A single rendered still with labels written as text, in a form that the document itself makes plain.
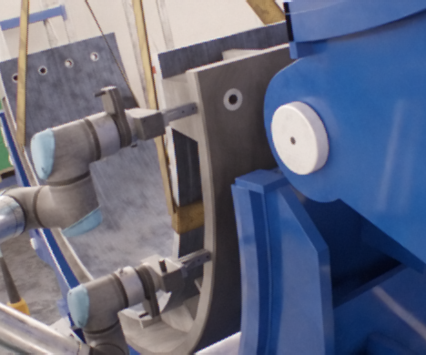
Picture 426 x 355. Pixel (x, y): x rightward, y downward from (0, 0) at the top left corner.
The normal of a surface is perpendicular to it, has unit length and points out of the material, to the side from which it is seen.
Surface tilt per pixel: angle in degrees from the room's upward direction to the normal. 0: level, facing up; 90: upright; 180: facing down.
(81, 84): 75
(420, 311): 102
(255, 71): 94
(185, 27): 90
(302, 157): 90
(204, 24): 90
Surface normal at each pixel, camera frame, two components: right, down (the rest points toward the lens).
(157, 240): -0.08, -0.87
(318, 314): -0.85, 0.31
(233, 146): 0.50, 0.31
